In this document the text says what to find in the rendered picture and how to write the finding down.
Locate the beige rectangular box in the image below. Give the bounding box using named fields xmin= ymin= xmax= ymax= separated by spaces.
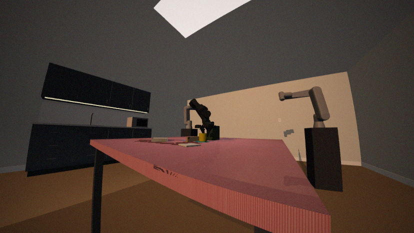
xmin=151 ymin=137 xmax=168 ymax=142

